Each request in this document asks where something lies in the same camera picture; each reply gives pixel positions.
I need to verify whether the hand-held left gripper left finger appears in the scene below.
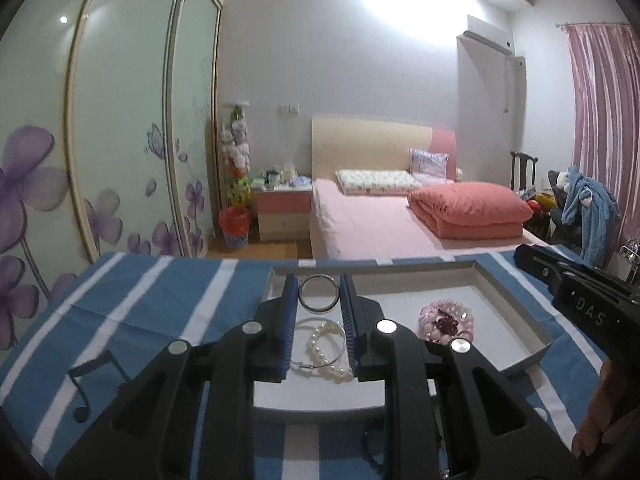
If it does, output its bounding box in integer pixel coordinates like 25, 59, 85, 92
55, 274, 300, 480

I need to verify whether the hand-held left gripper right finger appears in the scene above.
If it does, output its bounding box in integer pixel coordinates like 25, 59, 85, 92
341, 274, 584, 480

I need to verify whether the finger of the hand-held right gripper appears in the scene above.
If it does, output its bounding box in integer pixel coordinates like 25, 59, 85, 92
515, 243, 576, 294

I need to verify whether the thin silver bangle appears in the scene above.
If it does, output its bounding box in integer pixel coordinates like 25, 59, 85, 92
292, 317, 351, 372

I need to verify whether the wide silver bangle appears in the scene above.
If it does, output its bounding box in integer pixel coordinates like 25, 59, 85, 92
299, 274, 342, 312

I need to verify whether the white pearl bracelet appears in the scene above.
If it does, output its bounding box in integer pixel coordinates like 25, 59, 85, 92
305, 322, 355, 385

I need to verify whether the grey cardboard tray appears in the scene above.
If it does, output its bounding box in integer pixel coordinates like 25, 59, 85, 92
252, 259, 555, 424

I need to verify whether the pink large bead bracelet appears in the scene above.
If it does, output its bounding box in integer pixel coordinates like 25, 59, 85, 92
418, 299, 475, 345

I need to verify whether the dark red garnet bracelet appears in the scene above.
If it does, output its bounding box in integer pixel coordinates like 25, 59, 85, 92
433, 312, 461, 336

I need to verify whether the person's right hand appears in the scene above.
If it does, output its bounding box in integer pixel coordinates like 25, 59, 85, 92
572, 360, 640, 461

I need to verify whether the metal rack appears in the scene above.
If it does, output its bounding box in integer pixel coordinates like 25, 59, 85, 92
620, 240, 640, 282

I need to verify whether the blue garment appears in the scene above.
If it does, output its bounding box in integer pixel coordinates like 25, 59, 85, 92
560, 165, 621, 267

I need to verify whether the folded coral quilt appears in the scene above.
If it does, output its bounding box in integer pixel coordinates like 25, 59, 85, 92
407, 183, 535, 240

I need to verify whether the dark wooden chair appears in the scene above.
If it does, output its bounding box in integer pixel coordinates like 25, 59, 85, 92
510, 151, 540, 194

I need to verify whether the pink beige nightstand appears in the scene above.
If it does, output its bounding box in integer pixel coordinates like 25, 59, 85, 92
256, 182, 314, 242

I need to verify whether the bed with pink sheet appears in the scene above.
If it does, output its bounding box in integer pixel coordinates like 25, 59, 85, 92
308, 178, 552, 261

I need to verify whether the red waste bin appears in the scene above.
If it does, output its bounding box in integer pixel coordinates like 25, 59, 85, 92
218, 206, 252, 250

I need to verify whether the blue white striped tablecloth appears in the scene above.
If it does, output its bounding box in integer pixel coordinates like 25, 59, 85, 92
0, 250, 640, 480

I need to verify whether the patterned white pillow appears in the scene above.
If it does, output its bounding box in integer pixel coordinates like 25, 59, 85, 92
335, 169, 424, 196

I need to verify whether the purple pillow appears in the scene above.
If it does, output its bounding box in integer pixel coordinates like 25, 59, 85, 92
409, 148, 450, 181

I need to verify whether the pink curtain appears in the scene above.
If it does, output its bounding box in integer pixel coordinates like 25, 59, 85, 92
565, 22, 640, 257

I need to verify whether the plush toy tower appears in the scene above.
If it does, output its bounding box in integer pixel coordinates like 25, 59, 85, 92
220, 105, 253, 209

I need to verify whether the beige pink headboard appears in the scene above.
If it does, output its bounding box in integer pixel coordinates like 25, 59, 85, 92
311, 116, 457, 181

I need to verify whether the white air conditioner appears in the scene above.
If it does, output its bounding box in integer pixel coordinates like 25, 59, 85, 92
462, 15, 516, 56

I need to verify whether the curtain rod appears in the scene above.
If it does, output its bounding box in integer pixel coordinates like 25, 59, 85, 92
556, 19, 632, 29

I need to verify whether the wardrobe with flower print doors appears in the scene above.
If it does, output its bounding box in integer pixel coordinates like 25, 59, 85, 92
0, 0, 224, 361

